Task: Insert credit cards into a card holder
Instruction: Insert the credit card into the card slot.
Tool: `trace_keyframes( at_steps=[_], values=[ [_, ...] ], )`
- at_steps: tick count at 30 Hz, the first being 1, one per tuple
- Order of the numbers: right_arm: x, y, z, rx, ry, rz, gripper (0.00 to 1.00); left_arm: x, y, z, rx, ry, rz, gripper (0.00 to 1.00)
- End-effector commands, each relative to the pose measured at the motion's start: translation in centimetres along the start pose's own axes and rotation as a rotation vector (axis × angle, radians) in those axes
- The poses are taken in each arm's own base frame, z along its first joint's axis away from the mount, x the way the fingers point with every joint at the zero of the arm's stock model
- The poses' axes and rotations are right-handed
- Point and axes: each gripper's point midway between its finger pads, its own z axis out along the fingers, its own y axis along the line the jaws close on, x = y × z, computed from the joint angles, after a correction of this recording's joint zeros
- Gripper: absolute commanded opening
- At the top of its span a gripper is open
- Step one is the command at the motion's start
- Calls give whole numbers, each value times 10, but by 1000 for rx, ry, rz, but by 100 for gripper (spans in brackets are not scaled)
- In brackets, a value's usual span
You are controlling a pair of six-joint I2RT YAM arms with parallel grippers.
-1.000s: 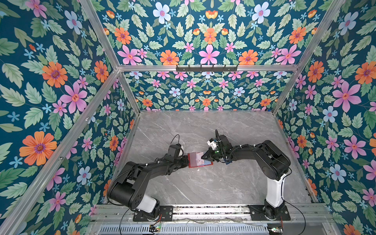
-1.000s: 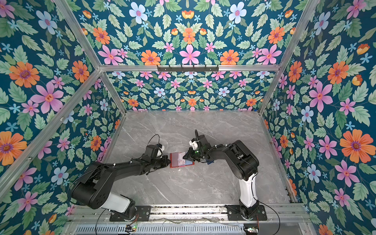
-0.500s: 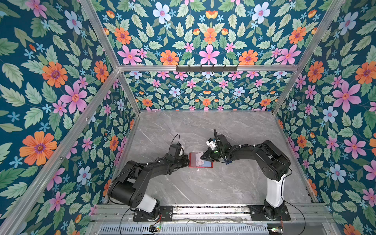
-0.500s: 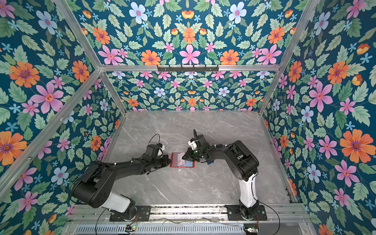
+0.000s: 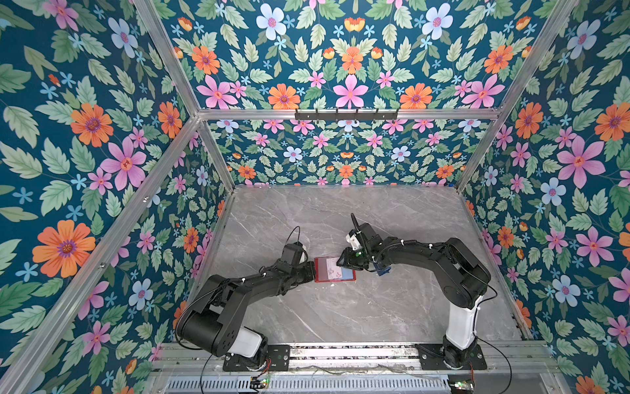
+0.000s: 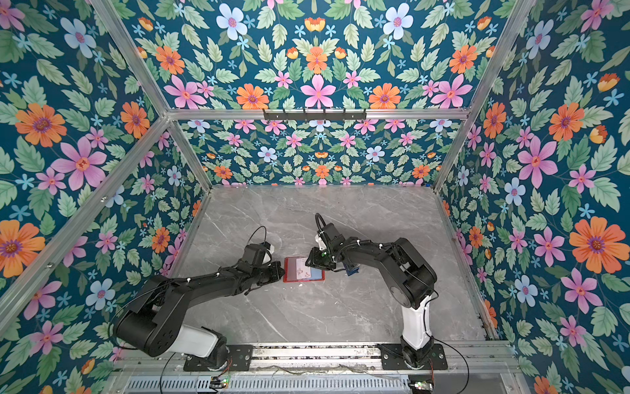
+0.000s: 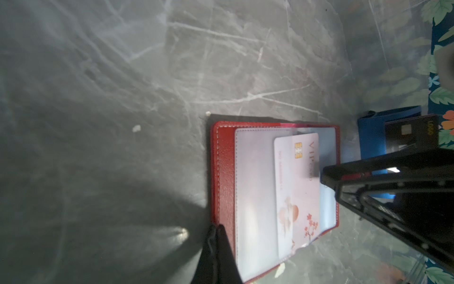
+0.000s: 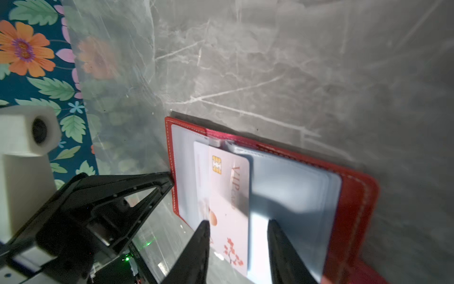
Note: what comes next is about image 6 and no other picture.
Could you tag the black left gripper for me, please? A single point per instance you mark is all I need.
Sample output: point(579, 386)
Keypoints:
point(276, 266)

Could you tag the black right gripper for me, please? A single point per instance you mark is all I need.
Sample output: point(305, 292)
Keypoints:
point(317, 258)

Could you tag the pink VIP card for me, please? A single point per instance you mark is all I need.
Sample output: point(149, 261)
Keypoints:
point(305, 273)

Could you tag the red leather card holder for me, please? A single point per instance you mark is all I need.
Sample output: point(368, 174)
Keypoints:
point(289, 267)

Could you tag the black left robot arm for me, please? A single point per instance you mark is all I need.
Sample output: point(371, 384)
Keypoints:
point(154, 320)

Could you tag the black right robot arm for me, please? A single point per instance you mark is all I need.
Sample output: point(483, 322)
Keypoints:
point(408, 276)

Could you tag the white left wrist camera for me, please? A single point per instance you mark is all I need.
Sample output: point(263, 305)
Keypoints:
point(267, 250)

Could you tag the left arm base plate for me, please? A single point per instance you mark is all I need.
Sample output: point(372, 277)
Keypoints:
point(224, 358)

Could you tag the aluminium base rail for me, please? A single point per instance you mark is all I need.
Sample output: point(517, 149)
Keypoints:
point(301, 358)

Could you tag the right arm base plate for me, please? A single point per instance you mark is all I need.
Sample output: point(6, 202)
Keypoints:
point(398, 357)

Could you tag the aluminium frame back beam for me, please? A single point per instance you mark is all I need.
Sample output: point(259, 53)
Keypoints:
point(233, 115)

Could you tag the aluminium frame beam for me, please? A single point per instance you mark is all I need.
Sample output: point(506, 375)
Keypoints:
point(18, 296)
point(233, 115)

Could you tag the aluminium frame right post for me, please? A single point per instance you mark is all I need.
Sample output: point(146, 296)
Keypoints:
point(516, 21)

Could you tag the aluminium frame left beam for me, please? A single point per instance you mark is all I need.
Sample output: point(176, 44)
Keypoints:
point(18, 296)

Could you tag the aluminium frame corner post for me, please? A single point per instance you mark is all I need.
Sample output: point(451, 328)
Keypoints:
point(126, 45)

